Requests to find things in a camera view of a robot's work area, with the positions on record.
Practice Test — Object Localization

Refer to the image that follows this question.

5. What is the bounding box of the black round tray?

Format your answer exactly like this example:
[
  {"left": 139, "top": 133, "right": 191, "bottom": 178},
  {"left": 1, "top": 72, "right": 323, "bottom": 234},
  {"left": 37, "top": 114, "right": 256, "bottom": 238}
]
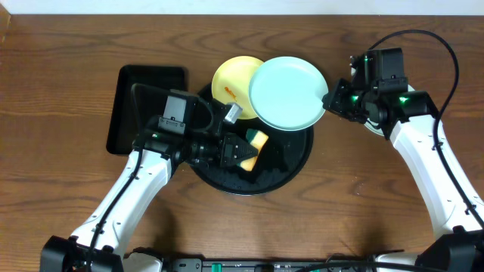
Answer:
[{"left": 187, "top": 81, "right": 315, "bottom": 196}]

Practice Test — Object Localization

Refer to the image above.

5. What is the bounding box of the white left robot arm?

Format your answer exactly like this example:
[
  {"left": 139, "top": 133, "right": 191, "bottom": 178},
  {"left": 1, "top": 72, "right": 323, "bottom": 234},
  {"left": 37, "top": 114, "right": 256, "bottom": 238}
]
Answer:
[{"left": 40, "top": 98, "right": 259, "bottom": 271}]

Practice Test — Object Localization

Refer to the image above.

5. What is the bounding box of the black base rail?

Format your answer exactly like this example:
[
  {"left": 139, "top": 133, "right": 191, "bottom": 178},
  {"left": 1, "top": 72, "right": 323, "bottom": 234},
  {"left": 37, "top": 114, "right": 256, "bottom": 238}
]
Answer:
[{"left": 124, "top": 247, "right": 379, "bottom": 272}]

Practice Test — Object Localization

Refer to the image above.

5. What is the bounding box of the yellow plate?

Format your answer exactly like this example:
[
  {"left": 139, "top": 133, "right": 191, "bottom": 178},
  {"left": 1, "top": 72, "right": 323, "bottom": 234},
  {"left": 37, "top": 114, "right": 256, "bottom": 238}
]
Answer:
[{"left": 211, "top": 56, "right": 263, "bottom": 119}]

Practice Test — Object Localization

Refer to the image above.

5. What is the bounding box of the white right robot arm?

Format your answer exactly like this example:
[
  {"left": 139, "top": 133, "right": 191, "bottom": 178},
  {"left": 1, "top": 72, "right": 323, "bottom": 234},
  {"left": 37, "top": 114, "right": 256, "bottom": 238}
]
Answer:
[{"left": 248, "top": 79, "right": 483, "bottom": 271}]

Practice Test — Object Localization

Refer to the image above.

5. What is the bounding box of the green and yellow sponge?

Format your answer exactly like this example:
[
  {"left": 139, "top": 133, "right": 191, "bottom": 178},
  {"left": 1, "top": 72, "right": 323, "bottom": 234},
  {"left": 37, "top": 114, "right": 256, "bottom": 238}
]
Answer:
[{"left": 240, "top": 128, "right": 270, "bottom": 172}]

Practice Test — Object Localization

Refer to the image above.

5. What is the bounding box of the black rectangular tray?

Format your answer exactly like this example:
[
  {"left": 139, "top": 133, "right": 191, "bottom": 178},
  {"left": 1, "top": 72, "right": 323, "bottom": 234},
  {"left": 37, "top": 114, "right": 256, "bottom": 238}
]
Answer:
[{"left": 106, "top": 64, "right": 188, "bottom": 155}]

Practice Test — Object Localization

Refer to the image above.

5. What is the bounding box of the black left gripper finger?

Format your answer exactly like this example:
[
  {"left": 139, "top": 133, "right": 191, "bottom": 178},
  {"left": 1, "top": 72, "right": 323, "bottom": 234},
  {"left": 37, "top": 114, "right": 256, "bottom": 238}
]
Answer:
[
  {"left": 236, "top": 134, "right": 261, "bottom": 151},
  {"left": 234, "top": 153, "right": 260, "bottom": 169}
]

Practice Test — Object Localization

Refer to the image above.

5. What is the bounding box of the light green plate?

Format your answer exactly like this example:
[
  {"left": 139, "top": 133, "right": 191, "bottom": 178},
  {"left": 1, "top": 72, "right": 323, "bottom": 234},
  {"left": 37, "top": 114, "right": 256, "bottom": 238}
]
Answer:
[
  {"left": 362, "top": 85, "right": 417, "bottom": 138},
  {"left": 249, "top": 57, "right": 329, "bottom": 131}
]

